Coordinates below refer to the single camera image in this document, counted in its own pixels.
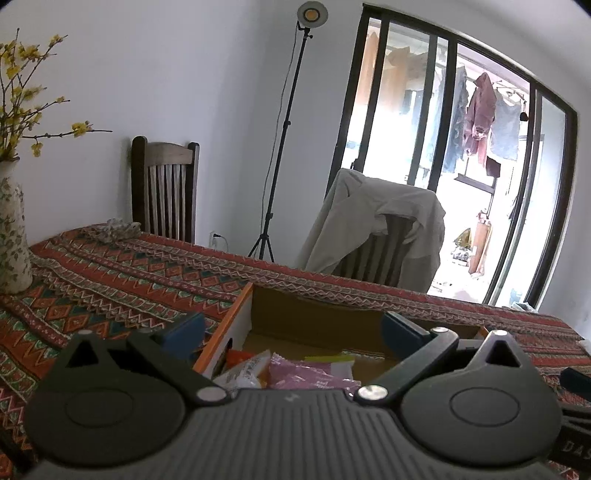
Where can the patterned red tablecloth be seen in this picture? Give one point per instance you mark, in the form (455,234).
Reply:
(151,281)

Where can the hanging red garment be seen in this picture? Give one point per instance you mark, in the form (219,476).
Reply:
(479,118)

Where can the black framed sliding window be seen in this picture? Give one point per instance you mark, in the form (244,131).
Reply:
(403,121)

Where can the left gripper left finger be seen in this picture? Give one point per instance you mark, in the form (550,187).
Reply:
(166,353)

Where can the wall power outlet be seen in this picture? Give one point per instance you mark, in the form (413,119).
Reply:
(218,242)

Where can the black tripod light stand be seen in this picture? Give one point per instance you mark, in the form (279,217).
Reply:
(311,15)

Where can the white snack packet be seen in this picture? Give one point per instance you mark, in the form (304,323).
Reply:
(250,374)

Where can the chair with beige jacket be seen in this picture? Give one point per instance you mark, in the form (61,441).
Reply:
(379,260)

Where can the pink snack packet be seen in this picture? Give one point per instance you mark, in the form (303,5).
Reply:
(322,372)

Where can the dark wooden chair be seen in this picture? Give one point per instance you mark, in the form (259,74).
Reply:
(164,188)

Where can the orange cardboard snack box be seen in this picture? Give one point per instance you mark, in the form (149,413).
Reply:
(297,328)

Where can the floral ceramic vase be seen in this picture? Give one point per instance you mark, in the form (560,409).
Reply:
(15,263)

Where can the floral tissue box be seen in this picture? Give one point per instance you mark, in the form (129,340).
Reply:
(113,230)

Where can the yellow flower branches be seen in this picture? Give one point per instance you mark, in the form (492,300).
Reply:
(21,112)

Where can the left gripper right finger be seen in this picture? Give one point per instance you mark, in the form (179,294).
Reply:
(421,351)

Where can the beige jacket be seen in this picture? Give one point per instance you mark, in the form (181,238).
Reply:
(358,207)

